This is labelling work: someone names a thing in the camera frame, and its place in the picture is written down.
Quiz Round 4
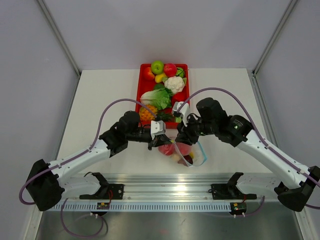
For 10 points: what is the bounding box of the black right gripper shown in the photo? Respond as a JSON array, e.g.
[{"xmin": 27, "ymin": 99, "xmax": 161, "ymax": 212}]
[{"xmin": 175, "ymin": 113, "xmax": 217, "ymax": 146}]

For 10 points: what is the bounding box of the garlic bulb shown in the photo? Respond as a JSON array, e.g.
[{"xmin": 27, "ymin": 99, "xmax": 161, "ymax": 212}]
[{"xmin": 170, "ymin": 153, "xmax": 181, "ymax": 162}]

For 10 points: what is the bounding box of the pink peach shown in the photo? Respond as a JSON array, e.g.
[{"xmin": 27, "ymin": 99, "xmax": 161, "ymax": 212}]
[{"xmin": 176, "ymin": 142, "xmax": 192, "ymax": 156}]

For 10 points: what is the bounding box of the dark red onion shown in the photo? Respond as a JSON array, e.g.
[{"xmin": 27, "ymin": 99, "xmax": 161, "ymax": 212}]
[{"xmin": 177, "ymin": 155, "xmax": 194, "ymax": 167}]

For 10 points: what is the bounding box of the clear zip top bag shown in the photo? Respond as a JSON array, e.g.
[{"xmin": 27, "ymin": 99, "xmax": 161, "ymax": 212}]
[{"xmin": 158, "ymin": 137, "xmax": 208, "ymax": 167}]

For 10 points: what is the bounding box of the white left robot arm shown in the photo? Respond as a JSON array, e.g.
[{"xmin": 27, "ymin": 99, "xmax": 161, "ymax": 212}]
[{"xmin": 26, "ymin": 111, "xmax": 171, "ymax": 212}]

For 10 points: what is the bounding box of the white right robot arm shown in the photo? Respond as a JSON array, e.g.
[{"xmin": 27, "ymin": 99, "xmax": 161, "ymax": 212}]
[{"xmin": 172, "ymin": 97, "xmax": 320, "ymax": 212}]

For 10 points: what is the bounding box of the green cucumber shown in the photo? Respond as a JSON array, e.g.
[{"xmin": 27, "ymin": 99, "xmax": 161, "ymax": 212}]
[{"xmin": 175, "ymin": 117, "xmax": 182, "ymax": 123}]

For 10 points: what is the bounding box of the small pineapple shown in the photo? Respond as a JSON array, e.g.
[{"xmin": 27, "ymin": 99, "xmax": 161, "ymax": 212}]
[{"xmin": 138, "ymin": 104, "xmax": 174, "ymax": 122}]

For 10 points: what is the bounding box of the red bell pepper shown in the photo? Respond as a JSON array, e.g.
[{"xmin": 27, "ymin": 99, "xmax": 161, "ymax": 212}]
[{"xmin": 171, "ymin": 92, "xmax": 187, "ymax": 104}]

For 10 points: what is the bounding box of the green lettuce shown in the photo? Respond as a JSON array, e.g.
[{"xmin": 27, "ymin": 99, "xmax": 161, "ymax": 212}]
[{"xmin": 139, "ymin": 88, "xmax": 173, "ymax": 110}]

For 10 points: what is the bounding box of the white cauliflower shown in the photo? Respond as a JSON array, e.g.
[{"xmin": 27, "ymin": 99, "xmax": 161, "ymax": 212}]
[{"xmin": 164, "ymin": 76, "xmax": 186, "ymax": 95}]

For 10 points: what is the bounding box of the dark green round vegetable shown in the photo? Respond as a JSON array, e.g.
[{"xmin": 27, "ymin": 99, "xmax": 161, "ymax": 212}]
[{"xmin": 175, "ymin": 67, "xmax": 185, "ymax": 78}]

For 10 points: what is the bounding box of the yellow lemon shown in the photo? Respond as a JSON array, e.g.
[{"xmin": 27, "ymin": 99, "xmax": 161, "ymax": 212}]
[{"xmin": 154, "ymin": 72, "xmax": 167, "ymax": 84}]

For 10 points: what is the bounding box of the red apple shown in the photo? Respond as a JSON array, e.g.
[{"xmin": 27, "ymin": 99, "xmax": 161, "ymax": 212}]
[{"xmin": 163, "ymin": 63, "xmax": 177, "ymax": 78}]

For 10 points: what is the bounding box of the green apple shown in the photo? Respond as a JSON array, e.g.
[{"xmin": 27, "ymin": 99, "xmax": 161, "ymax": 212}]
[{"xmin": 150, "ymin": 60, "xmax": 164, "ymax": 75}]

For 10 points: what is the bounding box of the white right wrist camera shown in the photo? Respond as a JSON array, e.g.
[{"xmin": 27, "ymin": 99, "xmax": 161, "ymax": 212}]
[{"xmin": 171, "ymin": 101, "xmax": 191, "ymax": 127}]

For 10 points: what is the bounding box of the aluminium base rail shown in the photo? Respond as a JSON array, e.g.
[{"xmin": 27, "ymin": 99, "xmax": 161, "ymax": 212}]
[{"xmin": 33, "ymin": 173, "xmax": 306, "ymax": 203}]

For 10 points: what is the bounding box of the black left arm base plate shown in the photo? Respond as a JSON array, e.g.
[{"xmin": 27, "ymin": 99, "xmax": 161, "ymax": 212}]
[{"xmin": 79, "ymin": 183, "xmax": 125, "ymax": 200}]

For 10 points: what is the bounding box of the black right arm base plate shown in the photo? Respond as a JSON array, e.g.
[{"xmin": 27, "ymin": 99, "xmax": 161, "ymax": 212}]
[{"xmin": 208, "ymin": 183, "xmax": 257, "ymax": 201}]

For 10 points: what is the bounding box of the white slotted cable duct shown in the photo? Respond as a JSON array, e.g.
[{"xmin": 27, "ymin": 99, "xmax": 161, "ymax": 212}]
[{"xmin": 51, "ymin": 201, "xmax": 231, "ymax": 213}]

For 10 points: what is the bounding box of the left aluminium frame post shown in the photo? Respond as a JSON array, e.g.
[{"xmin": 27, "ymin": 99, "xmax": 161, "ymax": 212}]
[{"xmin": 35, "ymin": 0, "xmax": 82, "ymax": 79}]

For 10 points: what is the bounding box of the aluminium frame post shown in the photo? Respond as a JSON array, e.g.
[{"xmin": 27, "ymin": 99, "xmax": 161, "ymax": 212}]
[
  {"xmin": 35, "ymin": 0, "xmax": 82, "ymax": 79},
  {"xmin": 252, "ymin": 0, "xmax": 300, "ymax": 77}
]

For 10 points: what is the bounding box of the right aluminium frame post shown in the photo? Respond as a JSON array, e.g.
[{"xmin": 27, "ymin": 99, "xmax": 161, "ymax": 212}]
[{"xmin": 252, "ymin": 0, "xmax": 300, "ymax": 77}]

